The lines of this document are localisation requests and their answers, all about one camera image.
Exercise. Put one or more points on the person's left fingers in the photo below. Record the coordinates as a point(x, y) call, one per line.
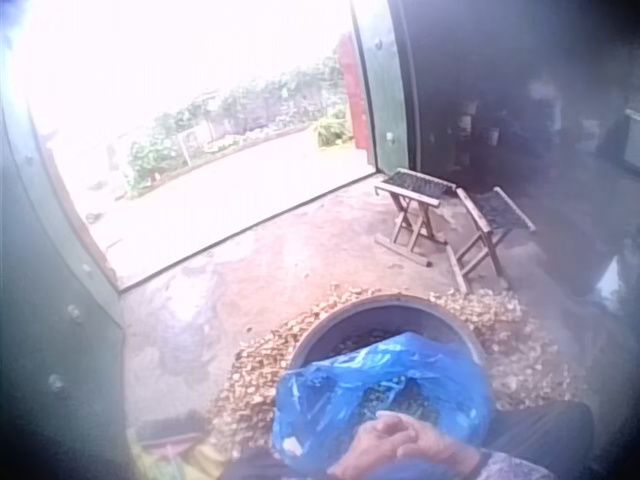
point(391, 424)

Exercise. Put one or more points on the green roadside hedge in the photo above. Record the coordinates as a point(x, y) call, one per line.
point(235, 120)

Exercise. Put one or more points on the wooden folding stool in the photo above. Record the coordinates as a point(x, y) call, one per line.
point(487, 225)
point(407, 210)

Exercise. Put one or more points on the person's right fingers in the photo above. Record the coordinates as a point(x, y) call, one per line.
point(414, 436)

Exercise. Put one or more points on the dark shelf with jars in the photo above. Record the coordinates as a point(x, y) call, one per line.
point(500, 125)

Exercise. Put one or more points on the blue plastic bag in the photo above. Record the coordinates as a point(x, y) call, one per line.
point(350, 390)

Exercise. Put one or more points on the colourful plastic sack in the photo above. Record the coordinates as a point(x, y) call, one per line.
point(175, 452)

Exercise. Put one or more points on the red gate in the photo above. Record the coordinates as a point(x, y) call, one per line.
point(355, 95)

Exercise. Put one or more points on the person's right hand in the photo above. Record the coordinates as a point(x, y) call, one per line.
point(434, 449)

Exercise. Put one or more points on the green metal door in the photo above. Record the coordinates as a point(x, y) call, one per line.
point(55, 300)
point(382, 85)

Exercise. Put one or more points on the round grey metal basin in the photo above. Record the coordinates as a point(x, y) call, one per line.
point(380, 315)

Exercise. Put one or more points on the heap of peanut shells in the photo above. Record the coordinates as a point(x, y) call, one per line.
point(505, 340)

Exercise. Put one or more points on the dark cabinet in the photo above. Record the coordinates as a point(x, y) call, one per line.
point(622, 140)

